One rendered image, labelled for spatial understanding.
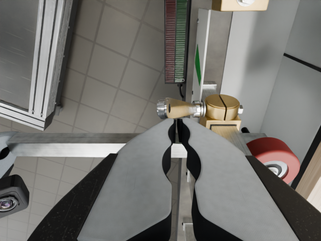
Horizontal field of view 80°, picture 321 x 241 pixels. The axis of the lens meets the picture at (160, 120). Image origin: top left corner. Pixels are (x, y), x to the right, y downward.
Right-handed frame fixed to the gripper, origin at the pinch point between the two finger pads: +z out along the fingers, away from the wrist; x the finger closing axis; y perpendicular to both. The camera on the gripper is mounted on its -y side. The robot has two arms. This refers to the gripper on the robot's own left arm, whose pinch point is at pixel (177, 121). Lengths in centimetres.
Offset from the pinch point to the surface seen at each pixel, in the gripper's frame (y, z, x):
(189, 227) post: 58, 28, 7
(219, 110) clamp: 6.1, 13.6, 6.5
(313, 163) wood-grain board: 14.7, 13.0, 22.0
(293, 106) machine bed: 12.8, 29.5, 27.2
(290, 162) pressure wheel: 12.0, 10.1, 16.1
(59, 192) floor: 134, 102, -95
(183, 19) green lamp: -4.4, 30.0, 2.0
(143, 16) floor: -3, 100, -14
